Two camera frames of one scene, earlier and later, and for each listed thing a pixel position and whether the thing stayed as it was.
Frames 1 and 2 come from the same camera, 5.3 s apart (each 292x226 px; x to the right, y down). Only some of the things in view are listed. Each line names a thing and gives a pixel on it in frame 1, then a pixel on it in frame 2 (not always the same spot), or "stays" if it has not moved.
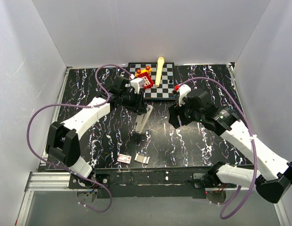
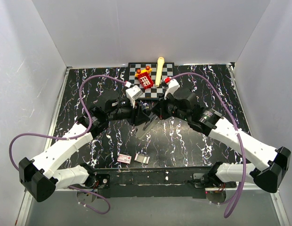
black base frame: x=166 y=182 stays
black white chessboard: x=166 y=83 stays
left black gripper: x=139 y=107 → x=137 y=114
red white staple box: x=124 y=158 stays
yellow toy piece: x=148 y=69 stays
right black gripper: x=174 y=110 → x=158 y=109
